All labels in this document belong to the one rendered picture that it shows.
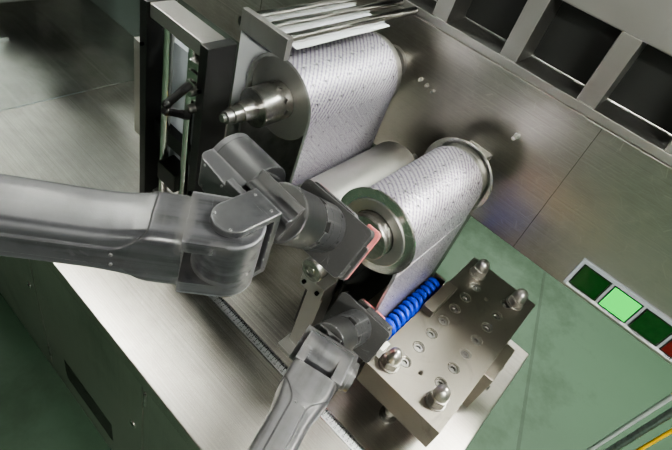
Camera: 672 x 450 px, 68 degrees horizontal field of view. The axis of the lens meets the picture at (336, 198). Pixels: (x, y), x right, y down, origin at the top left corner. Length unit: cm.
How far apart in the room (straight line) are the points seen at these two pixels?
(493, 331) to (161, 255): 77
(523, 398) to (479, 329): 138
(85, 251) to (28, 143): 99
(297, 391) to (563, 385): 203
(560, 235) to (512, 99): 27
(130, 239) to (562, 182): 76
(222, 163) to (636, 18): 64
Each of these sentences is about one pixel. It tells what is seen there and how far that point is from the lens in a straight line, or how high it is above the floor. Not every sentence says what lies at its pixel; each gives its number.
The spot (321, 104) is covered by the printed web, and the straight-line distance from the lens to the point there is 80.
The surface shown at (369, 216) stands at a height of 129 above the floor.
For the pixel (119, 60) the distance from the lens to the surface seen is 158.
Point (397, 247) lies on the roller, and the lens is 75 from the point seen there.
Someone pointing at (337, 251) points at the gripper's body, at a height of 138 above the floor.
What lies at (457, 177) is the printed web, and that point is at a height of 131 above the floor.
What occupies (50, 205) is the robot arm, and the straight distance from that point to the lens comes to 44.
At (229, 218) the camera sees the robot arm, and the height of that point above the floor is 148.
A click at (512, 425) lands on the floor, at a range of 231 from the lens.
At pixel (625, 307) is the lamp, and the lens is 105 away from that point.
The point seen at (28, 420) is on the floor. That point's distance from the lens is 197.
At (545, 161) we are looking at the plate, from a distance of 97.
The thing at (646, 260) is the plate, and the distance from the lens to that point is 100.
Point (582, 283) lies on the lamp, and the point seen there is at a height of 117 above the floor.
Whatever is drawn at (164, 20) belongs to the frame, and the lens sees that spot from 79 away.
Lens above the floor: 178
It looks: 41 degrees down
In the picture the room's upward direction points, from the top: 20 degrees clockwise
